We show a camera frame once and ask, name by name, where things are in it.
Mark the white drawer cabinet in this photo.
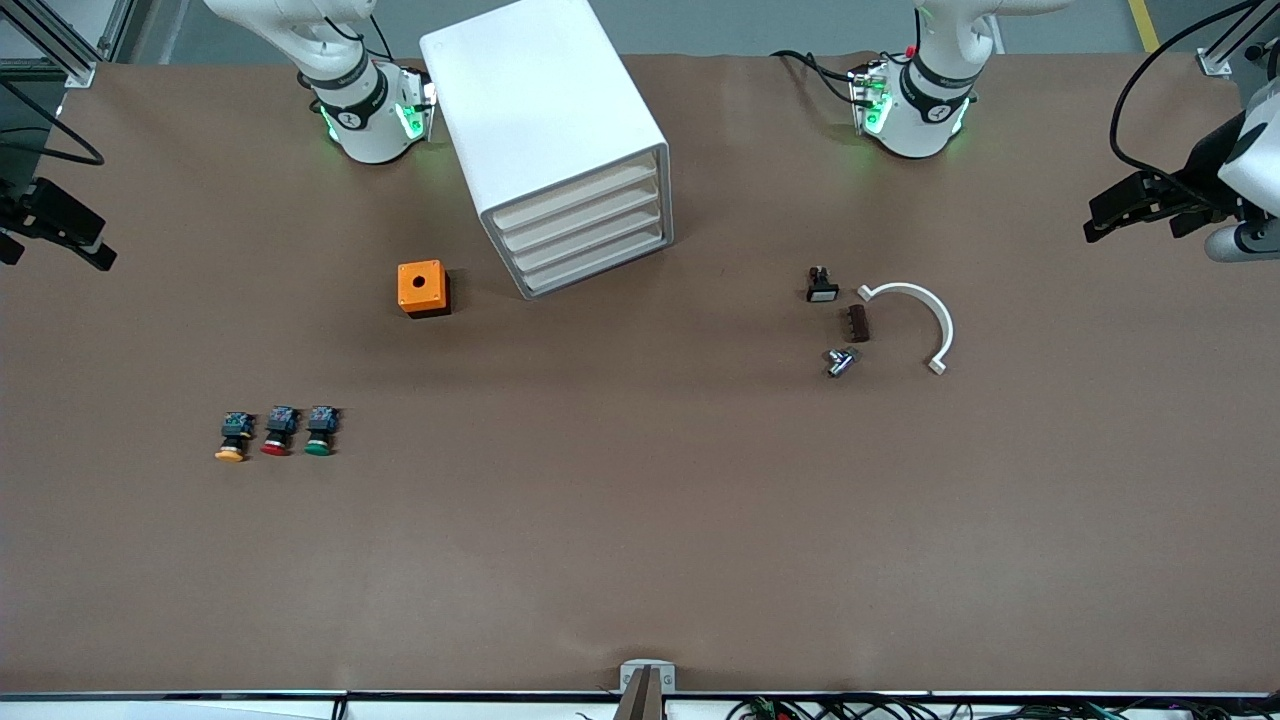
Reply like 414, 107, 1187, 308
420, 0, 676, 301

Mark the tangled cable bundle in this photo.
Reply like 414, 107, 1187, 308
725, 695, 1280, 720

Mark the aluminium frame profile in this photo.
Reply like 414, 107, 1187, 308
0, 0, 136, 89
1197, 0, 1280, 79

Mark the cream white drawer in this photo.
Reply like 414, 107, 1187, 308
485, 150, 666, 237
506, 195, 669, 279
516, 217, 672, 299
495, 172, 668, 258

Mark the brown table cover mat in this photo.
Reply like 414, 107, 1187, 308
0, 52, 1280, 696

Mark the white curved clamp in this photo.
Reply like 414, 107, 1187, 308
857, 282, 956, 376

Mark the yellow push button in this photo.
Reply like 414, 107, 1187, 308
214, 411, 257, 463

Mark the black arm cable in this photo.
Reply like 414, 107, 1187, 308
1110, 0, 1266, 191
0, 80, 106, 166

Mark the orange box with hole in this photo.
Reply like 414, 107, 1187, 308
397, 260, 451, 319

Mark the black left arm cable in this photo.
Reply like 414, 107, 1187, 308
1110, 0, 1266, 191

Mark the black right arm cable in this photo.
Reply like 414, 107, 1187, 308
0, 80, 106, 166

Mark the red push button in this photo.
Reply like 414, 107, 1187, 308
260, 405, 301, 458

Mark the black base cable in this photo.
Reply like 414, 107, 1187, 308
770, 50, 866, 106

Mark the green push button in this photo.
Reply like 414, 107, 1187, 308
304, 404, 341, 458

